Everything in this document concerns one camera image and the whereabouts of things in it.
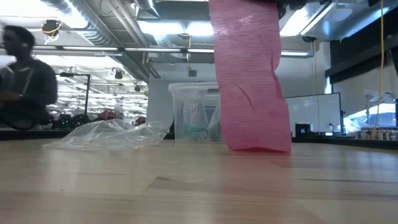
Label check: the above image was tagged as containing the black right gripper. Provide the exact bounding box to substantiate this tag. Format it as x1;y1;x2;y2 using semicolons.
276;0;308;19

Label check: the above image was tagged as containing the small black display device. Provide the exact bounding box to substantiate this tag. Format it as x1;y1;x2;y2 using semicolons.
294;123;312;137

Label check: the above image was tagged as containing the person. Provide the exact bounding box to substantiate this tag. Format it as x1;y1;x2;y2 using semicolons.
0;24;59;131

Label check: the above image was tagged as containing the green bandage roll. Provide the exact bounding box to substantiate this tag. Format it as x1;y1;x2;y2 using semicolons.
182;124;209;142

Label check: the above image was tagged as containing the ceiling cable reel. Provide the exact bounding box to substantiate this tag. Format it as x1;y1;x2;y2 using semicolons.
41;19;63;44

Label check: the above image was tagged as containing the long ceiling light bar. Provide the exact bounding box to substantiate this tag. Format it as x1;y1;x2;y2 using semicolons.
30;44;314;58

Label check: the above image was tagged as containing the black background gantry frame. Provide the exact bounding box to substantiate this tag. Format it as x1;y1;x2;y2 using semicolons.
55;72;91;122

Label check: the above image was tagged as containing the pink elastic bandage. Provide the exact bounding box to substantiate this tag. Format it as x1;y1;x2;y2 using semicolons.
208;0;292;154

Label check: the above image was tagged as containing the clear plastic bag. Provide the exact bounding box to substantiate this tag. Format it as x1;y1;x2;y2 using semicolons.
46;119;174;151

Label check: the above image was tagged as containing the white whiteboard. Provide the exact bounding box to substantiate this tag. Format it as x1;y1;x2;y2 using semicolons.
284;92;343;137

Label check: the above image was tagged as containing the clear plastic storage box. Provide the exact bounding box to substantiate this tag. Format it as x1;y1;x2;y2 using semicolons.
168;82;230;142

